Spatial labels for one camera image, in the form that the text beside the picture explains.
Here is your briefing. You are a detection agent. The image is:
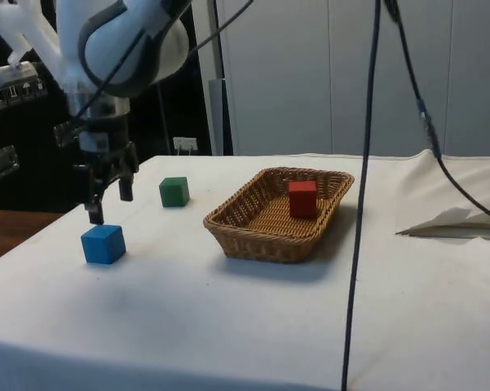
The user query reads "red cube block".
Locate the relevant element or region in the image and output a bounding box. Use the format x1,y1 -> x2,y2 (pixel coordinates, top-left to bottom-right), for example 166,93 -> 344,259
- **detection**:
288,180 -> 319,219

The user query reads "pale locker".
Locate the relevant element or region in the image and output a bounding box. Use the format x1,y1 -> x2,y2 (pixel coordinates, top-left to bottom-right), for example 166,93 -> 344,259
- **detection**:
449,0 -> 490,157
222,0 -> 331,157
328,0 -> 452,157

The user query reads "green cube block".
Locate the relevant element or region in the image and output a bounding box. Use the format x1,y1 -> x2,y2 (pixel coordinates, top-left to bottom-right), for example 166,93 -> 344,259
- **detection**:
158,176 -> 192,209

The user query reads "blue cube block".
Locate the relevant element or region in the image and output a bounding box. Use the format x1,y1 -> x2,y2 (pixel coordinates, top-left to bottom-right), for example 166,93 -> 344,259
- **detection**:
80,224 -> 127,266

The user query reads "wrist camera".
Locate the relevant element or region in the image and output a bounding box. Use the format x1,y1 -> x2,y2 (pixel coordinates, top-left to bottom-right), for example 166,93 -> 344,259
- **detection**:
0,61 -> 40,88

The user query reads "wicker basket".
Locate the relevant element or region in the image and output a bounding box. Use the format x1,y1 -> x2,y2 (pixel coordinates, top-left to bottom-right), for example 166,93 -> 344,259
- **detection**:
202,166 -> 356,265

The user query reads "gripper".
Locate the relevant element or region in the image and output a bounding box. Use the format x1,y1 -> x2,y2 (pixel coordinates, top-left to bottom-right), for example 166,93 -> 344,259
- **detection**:
73,113 -> 140,226

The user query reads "black cabinet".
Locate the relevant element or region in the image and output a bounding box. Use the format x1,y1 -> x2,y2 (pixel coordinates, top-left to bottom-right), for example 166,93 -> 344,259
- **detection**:
0,0 -> 234,213

